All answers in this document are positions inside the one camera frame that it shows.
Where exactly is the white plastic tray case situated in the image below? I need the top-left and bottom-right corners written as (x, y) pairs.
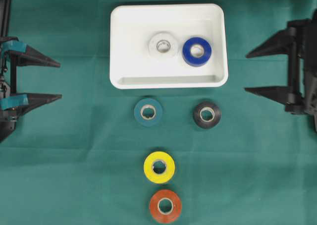
top-left (109, 3), bottom-right (228, 89)

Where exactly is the white tape roll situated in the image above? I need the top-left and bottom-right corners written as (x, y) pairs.
top-left (148, 32), bottom-right (179, 60)

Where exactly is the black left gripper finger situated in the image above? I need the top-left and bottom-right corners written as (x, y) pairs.
top-left (0, 93), bottom-right (62, 118)
top-left (0, 40), bottom-right (60, 67)

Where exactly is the orange tape roll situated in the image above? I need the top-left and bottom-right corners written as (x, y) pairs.
top-left (149, 189), bottom-right (182, 224)

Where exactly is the blue tape roll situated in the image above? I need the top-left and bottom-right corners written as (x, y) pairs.
top-left (182, 37), bottom-right (212, 67)

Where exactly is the green tape roll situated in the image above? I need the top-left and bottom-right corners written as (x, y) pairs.
top-left (134, 98), bottom-right (163, 127)

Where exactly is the black tape roll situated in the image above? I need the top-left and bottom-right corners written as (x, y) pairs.
top-left (193, 101), bottom-right (221, 129)

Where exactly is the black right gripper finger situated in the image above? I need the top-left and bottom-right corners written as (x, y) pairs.
top-left (246, 28), bottom-right (297, 58)
top-left (245, 86), bottom-right (302, 105)

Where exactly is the yellow tape roll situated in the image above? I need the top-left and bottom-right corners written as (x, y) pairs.
top-left (143, 151), bottom-right (176, 184)

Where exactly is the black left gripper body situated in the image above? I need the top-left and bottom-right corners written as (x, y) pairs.
top-left (0, 35), bottom-right (19, 141)

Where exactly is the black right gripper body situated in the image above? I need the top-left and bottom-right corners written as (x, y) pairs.
top-left (284, 18), bottom-right (317, 127)

